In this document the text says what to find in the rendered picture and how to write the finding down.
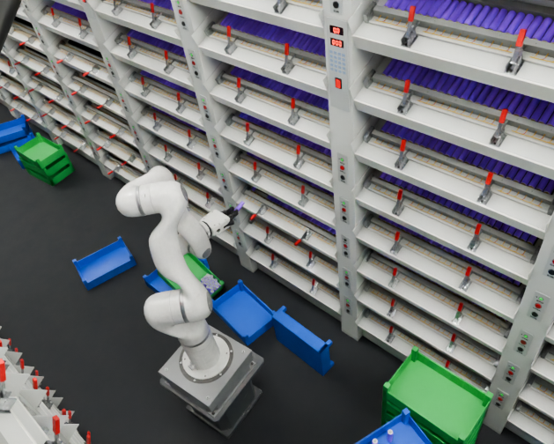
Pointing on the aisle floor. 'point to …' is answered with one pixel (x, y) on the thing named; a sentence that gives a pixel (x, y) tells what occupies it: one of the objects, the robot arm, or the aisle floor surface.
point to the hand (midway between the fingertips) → (232, 212)
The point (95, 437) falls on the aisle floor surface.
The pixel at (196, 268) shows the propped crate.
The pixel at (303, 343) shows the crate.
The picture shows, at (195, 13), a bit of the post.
